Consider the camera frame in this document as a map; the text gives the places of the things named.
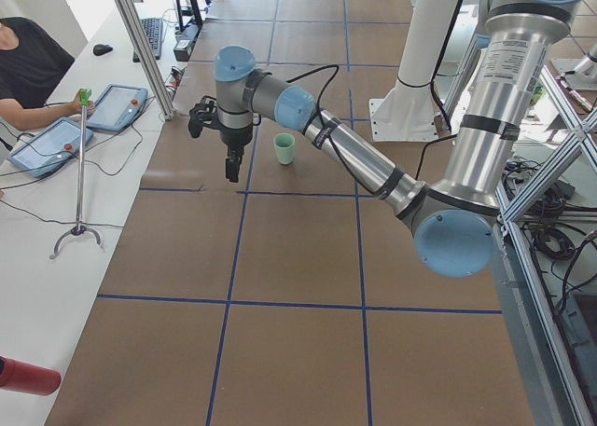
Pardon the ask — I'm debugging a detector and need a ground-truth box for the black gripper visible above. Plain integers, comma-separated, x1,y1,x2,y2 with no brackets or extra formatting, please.
220,126,253,183

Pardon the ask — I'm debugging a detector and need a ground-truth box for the mint cup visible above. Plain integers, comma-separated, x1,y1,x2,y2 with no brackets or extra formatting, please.
273,132,295,151
274,145,295,166

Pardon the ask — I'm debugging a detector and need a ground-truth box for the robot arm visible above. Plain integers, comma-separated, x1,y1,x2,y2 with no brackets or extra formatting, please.
214,0,581,278

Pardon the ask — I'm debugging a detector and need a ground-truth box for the far blue teach pendant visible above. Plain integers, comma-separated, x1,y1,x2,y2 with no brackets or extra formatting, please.
87,84,148,133

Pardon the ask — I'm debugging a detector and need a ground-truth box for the blue teach pendant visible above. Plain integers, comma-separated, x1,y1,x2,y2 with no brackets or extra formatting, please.
7,117,80,177
87,84,148,133

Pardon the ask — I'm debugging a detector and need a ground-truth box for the brown paper table cover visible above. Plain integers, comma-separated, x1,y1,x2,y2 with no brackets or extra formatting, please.
46,0,584,426

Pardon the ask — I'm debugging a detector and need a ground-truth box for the black keyboard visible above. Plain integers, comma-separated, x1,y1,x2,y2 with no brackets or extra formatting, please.
141,18,163,60

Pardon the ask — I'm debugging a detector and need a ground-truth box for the near blue teach pendant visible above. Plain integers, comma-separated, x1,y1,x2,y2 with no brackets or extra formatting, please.
7,117,80,177

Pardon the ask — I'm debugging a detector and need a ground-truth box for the black computer mouse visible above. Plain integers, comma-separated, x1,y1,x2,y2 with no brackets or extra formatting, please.
92,44,113,56

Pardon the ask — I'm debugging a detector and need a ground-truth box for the seated person black shirt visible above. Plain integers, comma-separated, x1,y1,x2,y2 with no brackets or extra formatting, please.
1,17,82,131

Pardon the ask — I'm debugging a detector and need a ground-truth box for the red bottle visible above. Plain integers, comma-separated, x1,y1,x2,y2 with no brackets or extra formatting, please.
1,357,62,396

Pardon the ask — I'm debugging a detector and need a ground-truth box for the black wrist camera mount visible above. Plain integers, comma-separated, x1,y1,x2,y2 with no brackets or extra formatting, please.
187,95,219,139

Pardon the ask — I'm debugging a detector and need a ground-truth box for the green handled reacher grabber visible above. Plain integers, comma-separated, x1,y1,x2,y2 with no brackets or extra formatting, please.
49,89,102,260

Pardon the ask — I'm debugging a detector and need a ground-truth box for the white pedestal column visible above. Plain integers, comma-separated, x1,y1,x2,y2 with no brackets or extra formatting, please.
369,0,479,142

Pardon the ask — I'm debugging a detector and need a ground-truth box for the aluminium frame post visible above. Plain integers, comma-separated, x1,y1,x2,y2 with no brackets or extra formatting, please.
114,0,175,120

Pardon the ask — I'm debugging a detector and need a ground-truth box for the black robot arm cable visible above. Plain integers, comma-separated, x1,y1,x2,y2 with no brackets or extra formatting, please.
251,0,472,199

